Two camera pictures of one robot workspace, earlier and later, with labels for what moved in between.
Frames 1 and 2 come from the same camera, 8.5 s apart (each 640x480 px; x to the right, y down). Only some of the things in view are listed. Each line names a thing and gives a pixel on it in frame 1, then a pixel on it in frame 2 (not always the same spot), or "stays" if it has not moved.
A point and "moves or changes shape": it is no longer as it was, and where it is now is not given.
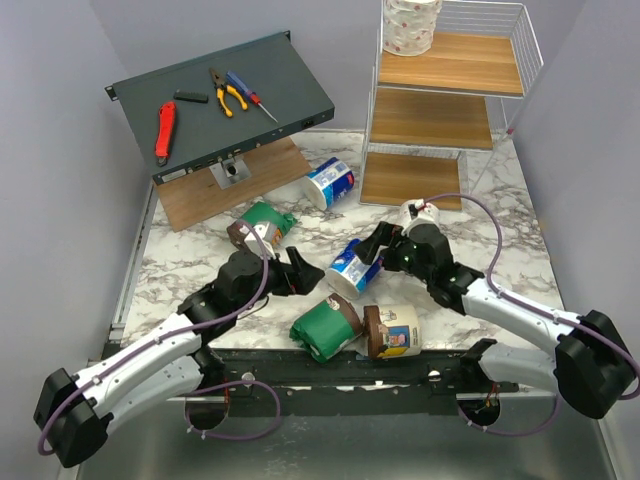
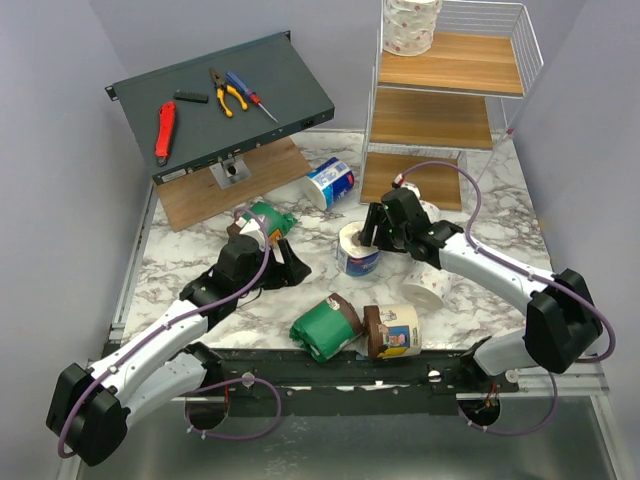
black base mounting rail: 280,381 stays
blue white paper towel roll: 328,182 stays
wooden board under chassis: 193,198 stays
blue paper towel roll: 349,275 moves or changes shape
